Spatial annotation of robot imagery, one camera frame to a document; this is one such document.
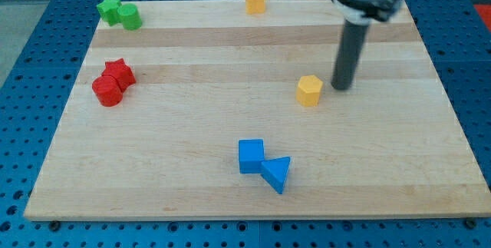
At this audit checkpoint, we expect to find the blue cube block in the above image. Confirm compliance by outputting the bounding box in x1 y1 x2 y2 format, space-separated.
238 139 265 174

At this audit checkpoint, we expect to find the wooden board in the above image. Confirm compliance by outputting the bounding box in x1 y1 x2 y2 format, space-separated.
24 0 490 221

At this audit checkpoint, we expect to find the yellow hexagon block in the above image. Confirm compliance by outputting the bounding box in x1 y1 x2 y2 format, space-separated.
295 74 324 107

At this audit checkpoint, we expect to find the blue triangle block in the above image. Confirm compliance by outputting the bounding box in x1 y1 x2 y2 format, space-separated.
260 157 291 194

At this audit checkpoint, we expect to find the yellow heart block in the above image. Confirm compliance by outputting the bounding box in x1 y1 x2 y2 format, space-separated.
245 0 265 15

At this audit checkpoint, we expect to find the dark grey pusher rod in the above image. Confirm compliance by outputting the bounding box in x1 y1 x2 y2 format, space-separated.
331 20 369 91

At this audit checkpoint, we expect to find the red star block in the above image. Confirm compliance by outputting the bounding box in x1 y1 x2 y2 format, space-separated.
101 58 136 92

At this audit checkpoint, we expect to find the red cylinder block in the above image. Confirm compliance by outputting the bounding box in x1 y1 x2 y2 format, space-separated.
92 75 123 107

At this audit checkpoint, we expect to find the green cylinder block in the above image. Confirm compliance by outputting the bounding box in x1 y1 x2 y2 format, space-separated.
117 3 143 31

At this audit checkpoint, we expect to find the green star block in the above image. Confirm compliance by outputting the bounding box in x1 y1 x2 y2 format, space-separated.
97 0 122 26

